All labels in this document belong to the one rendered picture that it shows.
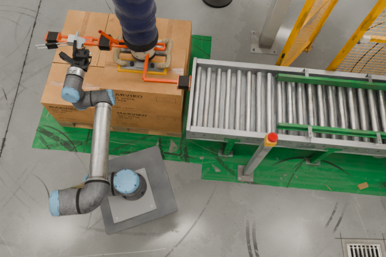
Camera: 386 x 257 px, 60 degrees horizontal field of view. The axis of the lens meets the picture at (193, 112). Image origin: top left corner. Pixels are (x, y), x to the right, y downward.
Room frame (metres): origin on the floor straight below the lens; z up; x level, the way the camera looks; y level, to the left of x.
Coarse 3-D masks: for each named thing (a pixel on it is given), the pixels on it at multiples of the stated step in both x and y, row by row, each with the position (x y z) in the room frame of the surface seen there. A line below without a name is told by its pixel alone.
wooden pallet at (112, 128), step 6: (186, 90) 1.56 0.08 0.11; (66, 126) 1.11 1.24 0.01; (72, 126) 1.11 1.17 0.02; (78, 126) 1.12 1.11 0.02; (84, 126) 1.12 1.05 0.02; (90, 126) 1.13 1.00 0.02; (114, 126) 1.11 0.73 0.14; (120, 126) 1.11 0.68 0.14; (126, 132) 1.10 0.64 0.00; (132, 132) 1.10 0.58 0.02; (138, 132) 1.11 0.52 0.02; (144, 132) 1.11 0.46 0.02; (150, 132) 1.12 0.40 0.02; (156, 132) 1.12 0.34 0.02; (162, 132) 1.13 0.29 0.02; (168, 132) 1.10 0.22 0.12; (174, 132) 1.10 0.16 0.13; (180, 132) 1.10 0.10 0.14
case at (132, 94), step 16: (112, 48) 1.44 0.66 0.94; (112, 64) 1.30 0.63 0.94; (176, 64) 1.34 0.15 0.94; (112, 80) 1.16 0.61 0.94; (128, 80) 1.17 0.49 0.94; (128, 96) 1.09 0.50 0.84; (144, 96) 1.09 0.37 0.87; (160, 96) 1.09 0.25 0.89; (176, 96) 1.09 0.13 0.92; (144, 112) 1.09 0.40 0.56; (160, 112) 1.09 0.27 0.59; (176, 112) 1.09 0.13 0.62
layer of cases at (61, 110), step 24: (72, 24) 1.94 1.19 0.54; (96, 24) 1.97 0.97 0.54; (168, 24) 2.03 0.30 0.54; (72, 48) 1.68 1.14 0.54; (96, 48) 1.70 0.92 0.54; (96, 72) 1.45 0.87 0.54; (48, 96) 1.18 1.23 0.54; (72, 120) 1.11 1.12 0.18; (120, 120) 1.11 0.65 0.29; (144, 120) 1.10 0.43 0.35; (168, 120) 1.10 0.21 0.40
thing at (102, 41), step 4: (100, 36) 1.32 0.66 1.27; (100, 40) 1.29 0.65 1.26; (104, 40) 1.29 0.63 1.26; (108, 40) 1.30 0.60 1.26; (100, 44) 1.26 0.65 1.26; (104, 44) 1.26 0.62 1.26; (108, 44) 1.26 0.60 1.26; (100, 48) 1.24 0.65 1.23; (104, 48) 1.25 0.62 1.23; (108, 48) 1.25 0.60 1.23
